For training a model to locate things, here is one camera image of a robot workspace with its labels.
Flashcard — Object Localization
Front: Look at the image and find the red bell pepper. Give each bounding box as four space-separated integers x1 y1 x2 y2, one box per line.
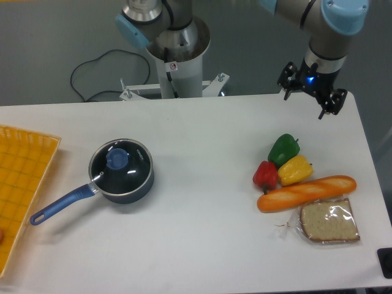
252 160 277 194

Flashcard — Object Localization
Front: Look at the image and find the wrapped bread slice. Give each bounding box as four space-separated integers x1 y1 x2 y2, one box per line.
275 197 361 246

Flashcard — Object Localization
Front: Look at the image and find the orange baguette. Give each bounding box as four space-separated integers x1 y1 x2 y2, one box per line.
257 175 357 213

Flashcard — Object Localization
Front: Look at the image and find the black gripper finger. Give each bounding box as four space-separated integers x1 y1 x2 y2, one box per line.
317 89 347 119
277 62 298 100

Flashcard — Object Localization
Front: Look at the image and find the black device at edge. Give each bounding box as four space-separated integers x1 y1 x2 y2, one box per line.
377 247 392 279

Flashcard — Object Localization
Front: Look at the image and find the black cable on floor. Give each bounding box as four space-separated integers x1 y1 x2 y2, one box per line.
70 48 151 103

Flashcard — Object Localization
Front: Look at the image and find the green bell pepper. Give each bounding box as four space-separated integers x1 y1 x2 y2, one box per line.
268 134 300 169

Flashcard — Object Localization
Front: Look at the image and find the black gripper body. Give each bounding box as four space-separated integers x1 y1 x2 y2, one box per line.
295 58 337 99

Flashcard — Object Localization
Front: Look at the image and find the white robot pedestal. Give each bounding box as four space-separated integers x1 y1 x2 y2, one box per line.
116 15 230 99

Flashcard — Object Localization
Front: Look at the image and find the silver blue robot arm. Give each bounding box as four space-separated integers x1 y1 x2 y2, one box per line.
115 1 369 115

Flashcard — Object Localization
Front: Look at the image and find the blue saucepan with handle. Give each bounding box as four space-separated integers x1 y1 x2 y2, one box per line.
29 138 154 225

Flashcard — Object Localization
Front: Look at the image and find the yellow bell pepper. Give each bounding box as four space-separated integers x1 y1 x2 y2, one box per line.
277 155 313 186

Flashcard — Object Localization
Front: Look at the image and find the yellow woven tray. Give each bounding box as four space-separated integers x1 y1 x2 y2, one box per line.
1 125 61 277

